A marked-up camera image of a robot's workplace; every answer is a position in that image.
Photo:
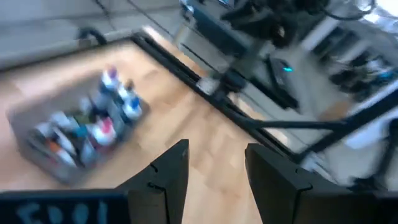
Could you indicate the black device with cyan light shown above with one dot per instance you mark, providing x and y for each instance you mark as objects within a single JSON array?
[{"x": 280, "y": 81}]

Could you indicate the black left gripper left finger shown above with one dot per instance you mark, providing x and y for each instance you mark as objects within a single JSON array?
[{"x": 168, "y": 180}]

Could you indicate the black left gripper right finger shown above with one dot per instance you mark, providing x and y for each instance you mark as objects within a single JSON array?
[{"x": 273, "y": 186}]

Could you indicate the black table clamp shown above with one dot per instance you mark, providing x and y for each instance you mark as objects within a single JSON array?
[{"x": 90, "y": 30}]

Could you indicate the large black food coloring bottle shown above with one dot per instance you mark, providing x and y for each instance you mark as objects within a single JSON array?
[{"x": 127, "y": 91}]

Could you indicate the grey side desk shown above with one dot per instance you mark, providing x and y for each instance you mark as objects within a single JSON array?
[{"x": 214, "y": 34}]

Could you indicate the grey translucent plastic bin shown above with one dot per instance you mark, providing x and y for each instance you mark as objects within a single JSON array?
[{"x": 37, "y": 168}]

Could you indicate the small red label dropper bottle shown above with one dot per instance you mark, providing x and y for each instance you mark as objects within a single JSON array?
[{"x": 60, "y": 152}]

